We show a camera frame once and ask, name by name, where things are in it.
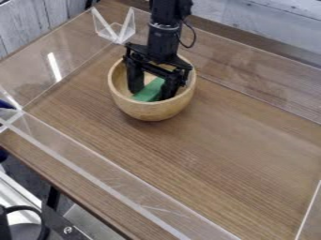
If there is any black table leg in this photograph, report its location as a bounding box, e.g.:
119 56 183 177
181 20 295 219
46 187 60 210

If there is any green rectangular block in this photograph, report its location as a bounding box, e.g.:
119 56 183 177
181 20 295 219
131 77 164 102

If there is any black cable loop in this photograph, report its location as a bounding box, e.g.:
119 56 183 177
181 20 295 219
2 204 50 240

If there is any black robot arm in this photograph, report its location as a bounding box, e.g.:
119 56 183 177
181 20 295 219
123 0 192 100

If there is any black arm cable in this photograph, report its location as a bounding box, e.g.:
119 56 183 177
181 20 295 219
176 17 198 50

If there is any light wooden bowl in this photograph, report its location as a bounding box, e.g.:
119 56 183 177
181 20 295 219
108 59 196 122

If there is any clear acrylic tray wall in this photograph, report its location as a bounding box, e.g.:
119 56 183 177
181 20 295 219
0 11 321 240

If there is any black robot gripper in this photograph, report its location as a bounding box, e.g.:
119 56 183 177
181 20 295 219
121 21 193 101

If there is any clear acrylic corner bracket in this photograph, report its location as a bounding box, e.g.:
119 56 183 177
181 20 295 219
89 7 135 45

